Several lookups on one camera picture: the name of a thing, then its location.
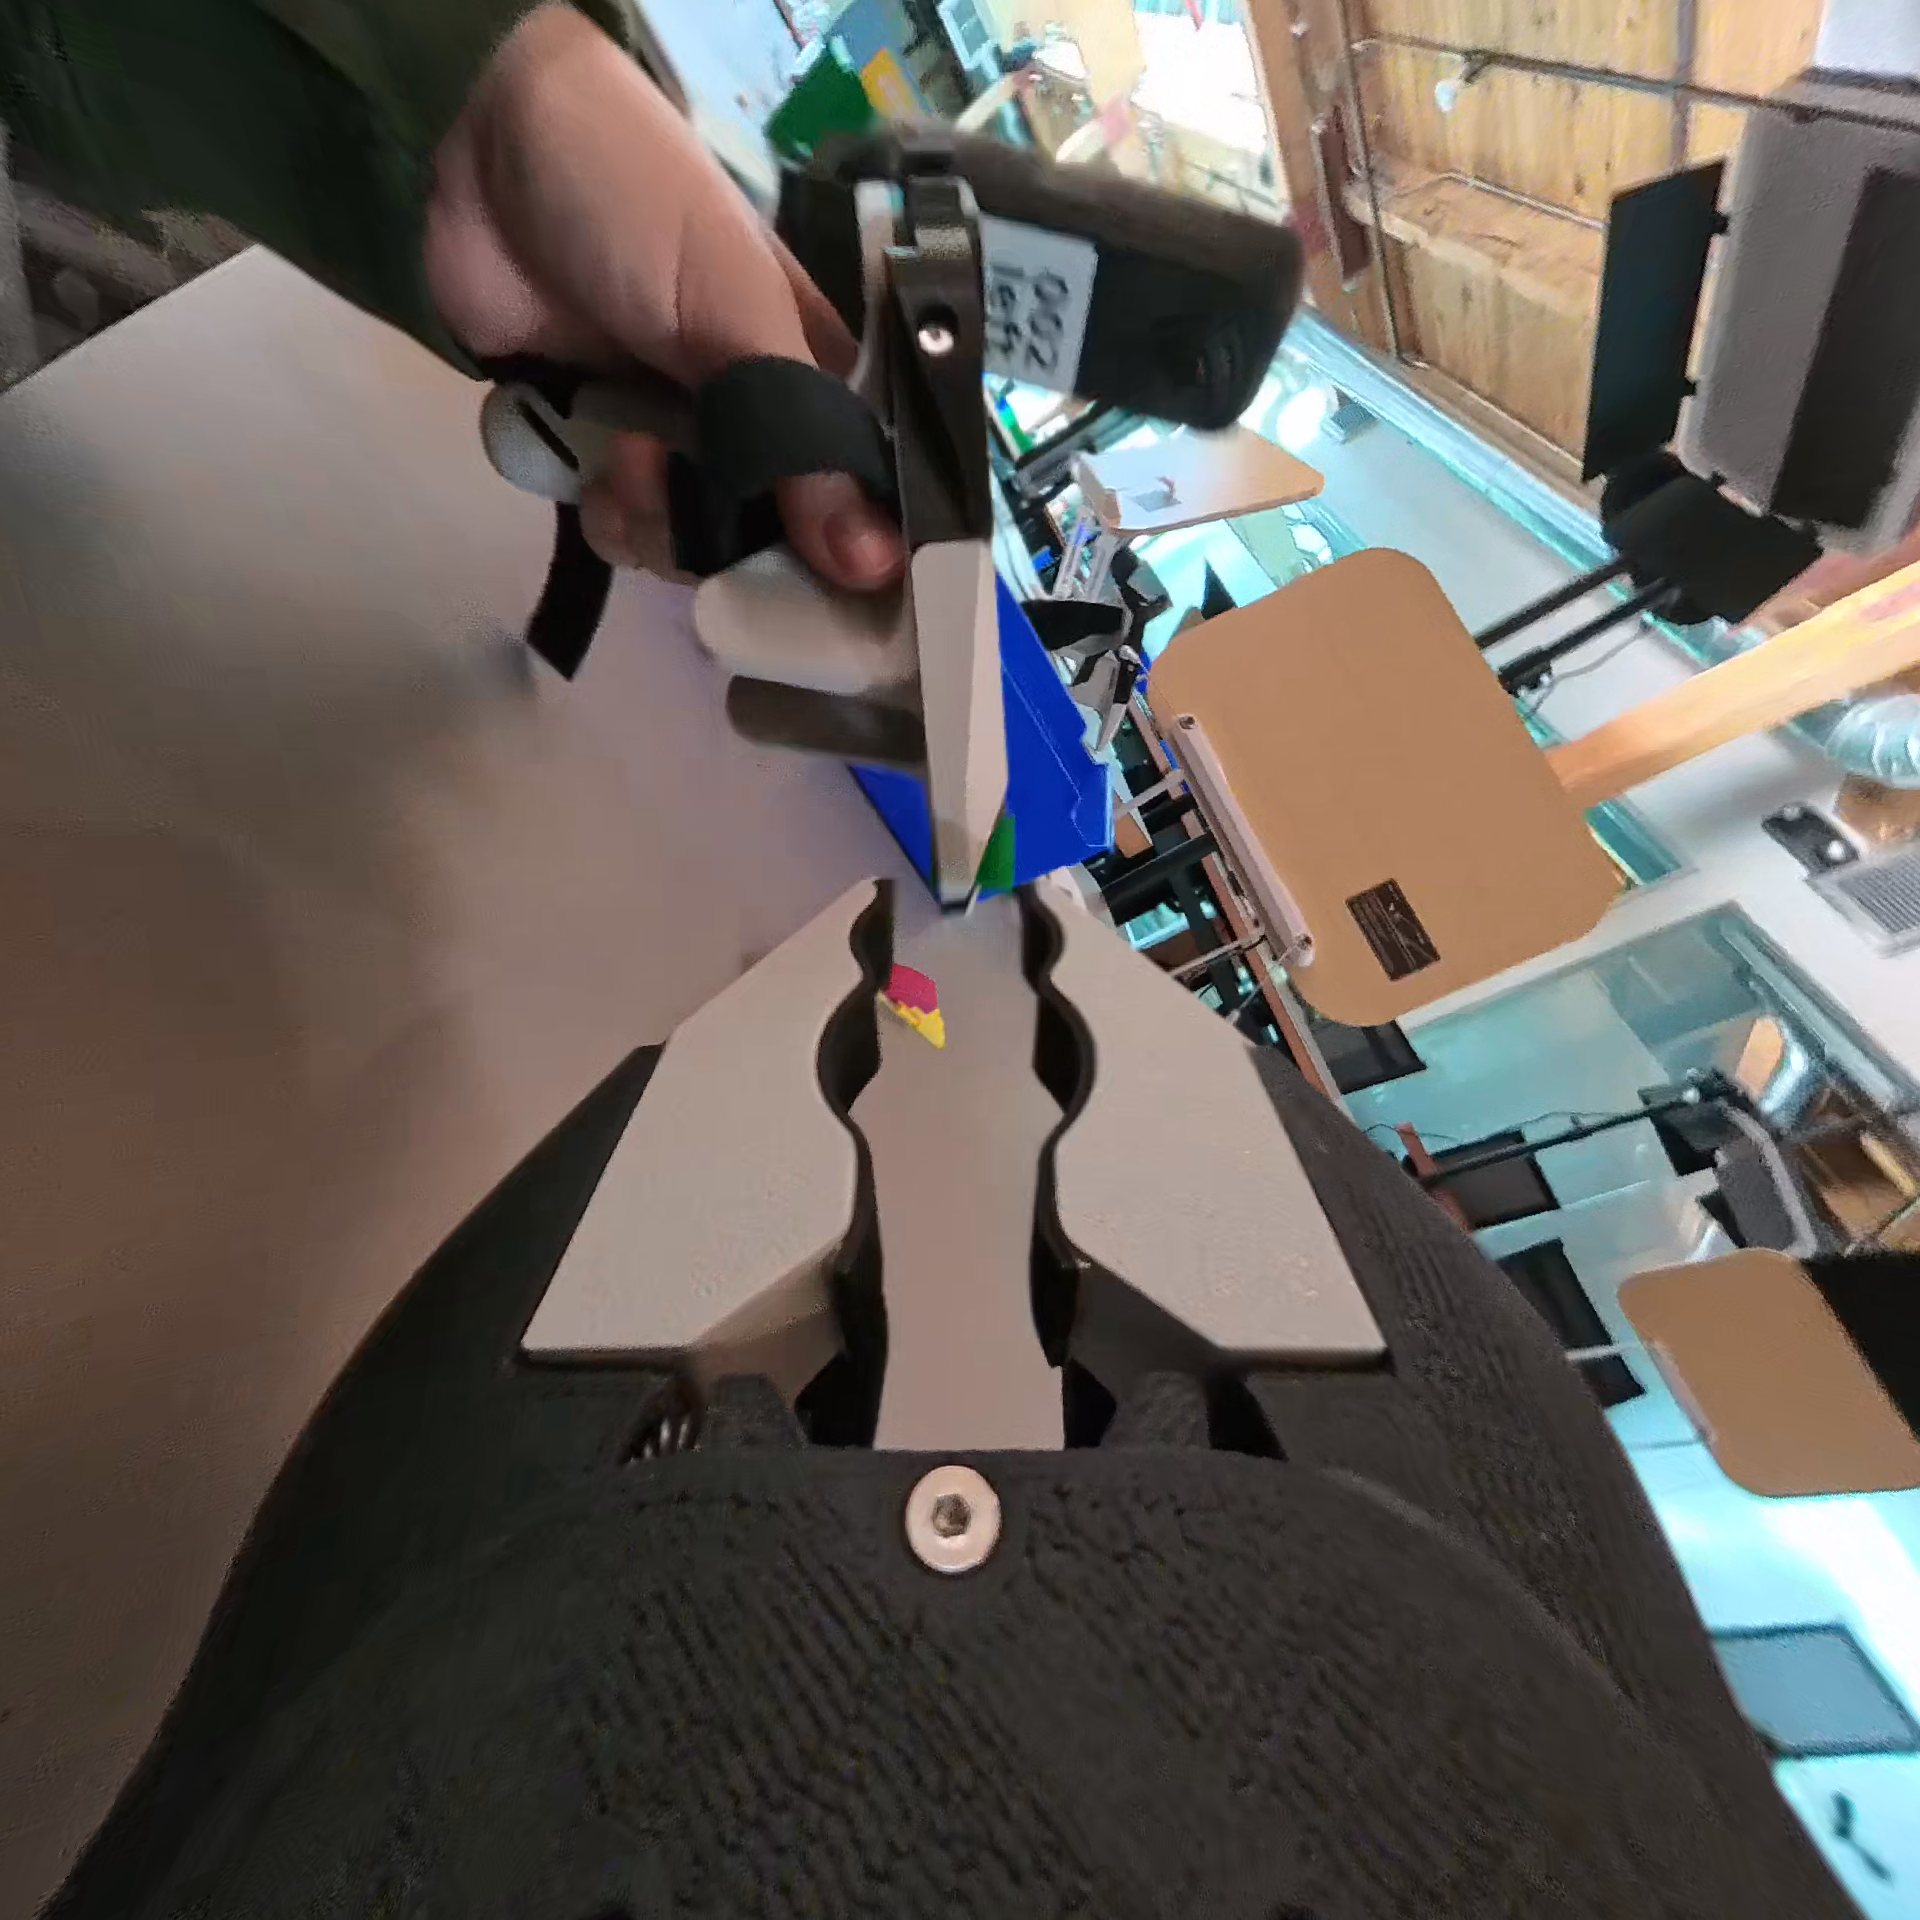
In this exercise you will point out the pink and yellow lego assembly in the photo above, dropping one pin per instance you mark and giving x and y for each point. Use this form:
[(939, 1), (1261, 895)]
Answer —
[(914, 1001)]

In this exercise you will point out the grey box cabinet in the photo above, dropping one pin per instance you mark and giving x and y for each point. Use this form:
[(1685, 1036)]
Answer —
[(1801, 298)]

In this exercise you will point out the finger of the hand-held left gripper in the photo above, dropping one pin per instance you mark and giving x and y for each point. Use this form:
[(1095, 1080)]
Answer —
[(963, 720)]

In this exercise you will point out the wooden beam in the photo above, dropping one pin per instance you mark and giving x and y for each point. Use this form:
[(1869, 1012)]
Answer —
[(1740, 690)]

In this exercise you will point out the person's left forearm green sleeve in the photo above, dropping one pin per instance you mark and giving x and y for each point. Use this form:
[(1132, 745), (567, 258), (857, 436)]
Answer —
[(227, 105)]

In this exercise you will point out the person's left hand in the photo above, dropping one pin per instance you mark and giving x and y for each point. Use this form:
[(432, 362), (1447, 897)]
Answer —
[(615, 226)]

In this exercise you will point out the green lego plate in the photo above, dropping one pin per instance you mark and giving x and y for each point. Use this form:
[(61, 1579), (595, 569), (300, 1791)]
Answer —
[(997, 862)]

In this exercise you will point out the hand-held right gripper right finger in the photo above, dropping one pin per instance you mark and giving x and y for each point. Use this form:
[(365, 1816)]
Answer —
[(1200, 1216)]

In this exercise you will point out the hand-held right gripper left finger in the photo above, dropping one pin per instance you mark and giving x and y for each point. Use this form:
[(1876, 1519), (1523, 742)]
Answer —
[(721, 1185)]

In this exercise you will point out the black flat panel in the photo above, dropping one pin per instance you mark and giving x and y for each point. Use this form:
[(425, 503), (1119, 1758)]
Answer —
[(1659, 313)]

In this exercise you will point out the blue plastic bin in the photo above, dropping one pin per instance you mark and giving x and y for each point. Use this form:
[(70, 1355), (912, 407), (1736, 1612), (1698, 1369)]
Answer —
[(1051, 764)]

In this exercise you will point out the metal floor vent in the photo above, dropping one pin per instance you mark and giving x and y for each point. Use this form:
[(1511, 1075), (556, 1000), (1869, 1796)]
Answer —
[(1874, 897)]

